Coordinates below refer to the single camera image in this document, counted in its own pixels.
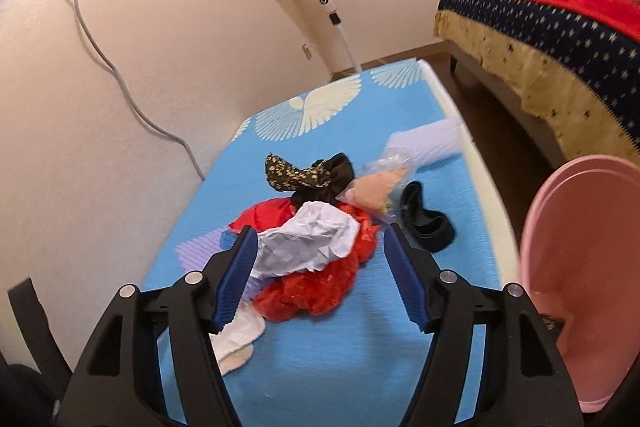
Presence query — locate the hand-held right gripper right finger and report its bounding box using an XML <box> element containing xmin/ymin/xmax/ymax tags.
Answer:
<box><xmin>382</xmin><ymin>222</ymin><xmax>586</xmax><ymax>427</ymax></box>

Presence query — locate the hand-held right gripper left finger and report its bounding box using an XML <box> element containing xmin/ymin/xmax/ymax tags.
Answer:
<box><xmin>55</xmin><ymin>224</ymin><xmax>261</xmax><ymax>427</ymax></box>

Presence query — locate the red plastic bag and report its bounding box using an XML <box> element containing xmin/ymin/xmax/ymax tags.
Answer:
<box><xmin>229</xmin><ymin>199</ymin><xmax>301</xmax><ymax>233</ymax></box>

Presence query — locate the red frilly mesh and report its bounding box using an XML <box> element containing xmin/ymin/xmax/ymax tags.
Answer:
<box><xmin>252</xmin><ymin>202</ymin><xmax>381</xmax><ymax>323</ymax></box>

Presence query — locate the white paper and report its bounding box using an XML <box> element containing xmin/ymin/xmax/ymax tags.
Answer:
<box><xmin>250</xmin><ymin>201</ymin><xmax>361</xmax><ymax>280</ymax></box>

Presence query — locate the clear plastic bag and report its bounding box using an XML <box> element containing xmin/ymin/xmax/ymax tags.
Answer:
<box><xmin>335</xmin><ymin>147</ymin><xmax>416</xmax><ymax>225</ymax></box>

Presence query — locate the pink plastic bucket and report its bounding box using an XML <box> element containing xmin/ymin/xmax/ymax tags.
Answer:
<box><xmin>517</xmin><ymin>154</ymin><xmax>640</xmax><ymax>413</ymax></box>

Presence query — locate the black shoe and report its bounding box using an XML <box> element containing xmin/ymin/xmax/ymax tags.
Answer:
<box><xmin>397</xmin><ymin>181</ymin><xmax>456</xmax><ymax>254</ymax></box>

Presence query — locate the white sock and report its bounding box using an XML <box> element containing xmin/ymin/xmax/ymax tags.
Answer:
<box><xmin>212</xmin><ymin>307</ymin><xmax>266</xmax><ymax>378</ymax></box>

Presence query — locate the black floral cloth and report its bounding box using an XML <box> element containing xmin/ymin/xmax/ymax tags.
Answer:
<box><xmin>265</xmin><ymin>152</ymin><xmax>356</xmax><ymax>208</ymax></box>

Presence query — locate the white rolled towel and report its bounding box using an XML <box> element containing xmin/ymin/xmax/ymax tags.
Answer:
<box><xmin>387</xmin><ymin>114</ymin><xmax>466</xmax><ymax>170</ymax></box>

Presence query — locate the bed with starry blanket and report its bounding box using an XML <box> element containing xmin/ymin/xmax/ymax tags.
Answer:
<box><xmin>432</xmin><ymin>0</ymin><xmax>640</xmax><ymax>168</ymax></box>

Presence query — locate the grey power cable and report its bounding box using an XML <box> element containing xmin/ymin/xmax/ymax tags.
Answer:
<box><xmin>47</xmin><ymin>0</ymin><xmax>207</xmax><ymax>182</ymax></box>

